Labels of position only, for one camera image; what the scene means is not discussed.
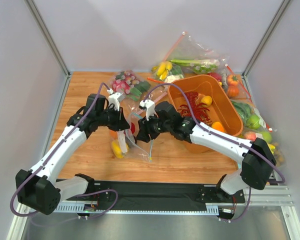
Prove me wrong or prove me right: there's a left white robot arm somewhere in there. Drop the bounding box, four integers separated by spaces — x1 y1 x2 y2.
15 92 130 215

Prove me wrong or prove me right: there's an orange toy orange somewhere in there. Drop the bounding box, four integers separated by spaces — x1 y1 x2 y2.
109 130 118 139

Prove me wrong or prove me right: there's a black base mat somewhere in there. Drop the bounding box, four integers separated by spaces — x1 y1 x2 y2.
66 179 246 213

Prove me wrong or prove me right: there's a red toy lobster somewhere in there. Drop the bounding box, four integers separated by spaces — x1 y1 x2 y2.
177 91 212 125

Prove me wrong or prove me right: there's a right aluminium post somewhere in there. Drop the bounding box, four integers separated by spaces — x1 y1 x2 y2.
242 0 293 78

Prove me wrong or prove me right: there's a green vegetable zip bag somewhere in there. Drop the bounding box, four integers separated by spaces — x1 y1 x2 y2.
164 31 229 75

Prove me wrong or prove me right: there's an aluminium post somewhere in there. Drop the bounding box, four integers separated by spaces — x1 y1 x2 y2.
24 0 71 76
242 0 293 78

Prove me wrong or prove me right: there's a left aluminium post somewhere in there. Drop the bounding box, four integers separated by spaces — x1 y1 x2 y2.
24 0 71 76

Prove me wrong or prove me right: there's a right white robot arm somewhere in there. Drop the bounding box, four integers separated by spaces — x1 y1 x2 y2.
136 100 276 195

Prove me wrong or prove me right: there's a potato banana zip bag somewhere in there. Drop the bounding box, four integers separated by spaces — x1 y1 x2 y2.
239 128 285 167

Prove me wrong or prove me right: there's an orange plastic bin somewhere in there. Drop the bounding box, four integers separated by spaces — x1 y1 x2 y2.
167 74 245 154

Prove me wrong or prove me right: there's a clear blue zip bag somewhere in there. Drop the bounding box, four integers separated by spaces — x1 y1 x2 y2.
111 110 154 162

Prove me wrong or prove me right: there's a red toy tomato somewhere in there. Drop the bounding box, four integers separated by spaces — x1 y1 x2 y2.
130 122 136 134

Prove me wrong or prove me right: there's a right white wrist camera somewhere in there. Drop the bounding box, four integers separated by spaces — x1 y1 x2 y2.
139 99 156 121

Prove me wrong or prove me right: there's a yellow toy bell pepper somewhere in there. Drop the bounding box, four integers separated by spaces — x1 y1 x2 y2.
110 139 125 159

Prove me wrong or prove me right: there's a banana cauliflower zip bag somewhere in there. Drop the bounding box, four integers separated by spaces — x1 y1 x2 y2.
147 61 185 84

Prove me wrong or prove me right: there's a yellow orange toy mango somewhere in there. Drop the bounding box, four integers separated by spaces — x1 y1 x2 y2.
211 121 226 133

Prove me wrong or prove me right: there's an aluminium frame rail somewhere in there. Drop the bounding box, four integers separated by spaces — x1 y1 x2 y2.
6 169 300 240

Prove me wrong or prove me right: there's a yellow toy pepper in bin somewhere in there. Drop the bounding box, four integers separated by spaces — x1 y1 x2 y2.
200 95 213 107

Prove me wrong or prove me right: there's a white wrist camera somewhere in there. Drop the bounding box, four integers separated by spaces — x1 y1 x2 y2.
139 99 156 121
107 89 125 111

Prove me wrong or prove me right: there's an orange pumpkin zip bag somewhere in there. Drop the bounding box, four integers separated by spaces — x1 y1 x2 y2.
208 64 252 103

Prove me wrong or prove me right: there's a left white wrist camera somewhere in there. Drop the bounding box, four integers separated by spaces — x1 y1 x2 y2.
107 89 125 111

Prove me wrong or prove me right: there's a dragon fruit zip bag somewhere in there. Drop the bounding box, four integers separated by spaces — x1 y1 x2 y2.
107 70 168 120

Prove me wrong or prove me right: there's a green apple zip bag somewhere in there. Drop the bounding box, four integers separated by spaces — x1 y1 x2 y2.
231 99 273 133

